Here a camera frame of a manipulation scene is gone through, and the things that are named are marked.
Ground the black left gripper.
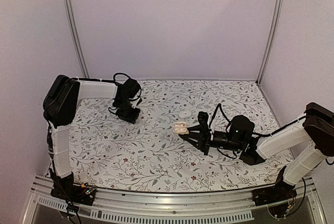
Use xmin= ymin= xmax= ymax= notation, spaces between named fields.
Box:
xmin=115 ymin=99 xmax=140 ymax=124

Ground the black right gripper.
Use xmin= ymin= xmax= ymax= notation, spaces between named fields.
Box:
xmin=181 ymin=124 xmax=244 ymax=156

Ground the white earbud charging case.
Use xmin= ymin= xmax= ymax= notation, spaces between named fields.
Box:
xmin=173 ymin=122 xmax=189 ymax=135

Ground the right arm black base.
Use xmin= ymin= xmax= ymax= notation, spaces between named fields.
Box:
xmin=252 ymin=166 xmax=297 ymax=218

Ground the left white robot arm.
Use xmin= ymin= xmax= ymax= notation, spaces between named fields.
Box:
xmin=43 ymin=75 xmax=142 ymax=179

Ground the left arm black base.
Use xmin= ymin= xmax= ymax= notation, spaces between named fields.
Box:
xmin=50 ymin=169 xmax=96 ymax=206

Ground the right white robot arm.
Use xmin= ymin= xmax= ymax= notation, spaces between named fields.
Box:
xmin=173 ymin=102 xmax=333 ymax=201

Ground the white earbud on mat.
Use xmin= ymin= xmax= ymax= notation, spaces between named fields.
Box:
xmin=178 ymin=111 xmax=192 ymax=119

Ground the floral patterned mat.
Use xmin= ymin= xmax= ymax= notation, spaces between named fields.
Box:
xmin=69 ymin=80 xmax=293 ymax=193

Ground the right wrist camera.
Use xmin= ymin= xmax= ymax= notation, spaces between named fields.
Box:
xmin=198 ymin=111 xmax=209 ymax=131

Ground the left black sleeved cable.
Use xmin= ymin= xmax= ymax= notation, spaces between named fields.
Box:
xmin=112 ymin=72 xmax=131 ymax=84

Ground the left aluminium frame post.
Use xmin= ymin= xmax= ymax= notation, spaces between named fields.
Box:
xmin=64 ymin=0 xmax=90 ymax=78

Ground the aluminium frame post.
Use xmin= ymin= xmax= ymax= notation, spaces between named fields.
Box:
xmin=256 ymin=0 xmax=283 ymax=86
xmin=64 ymin=0 xmax=90 ymax=78

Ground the right aluminium frame post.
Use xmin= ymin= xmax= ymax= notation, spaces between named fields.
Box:
xmin=256 ymin=0 xmax=283 ymax=86

